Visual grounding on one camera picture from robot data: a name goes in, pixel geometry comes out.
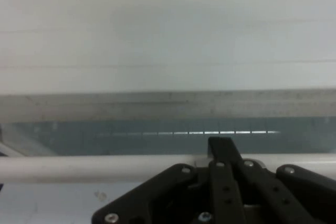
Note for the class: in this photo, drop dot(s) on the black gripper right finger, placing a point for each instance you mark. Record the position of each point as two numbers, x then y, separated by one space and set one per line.
302 197

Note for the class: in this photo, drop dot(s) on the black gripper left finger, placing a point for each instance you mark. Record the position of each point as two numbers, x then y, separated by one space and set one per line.
223 182

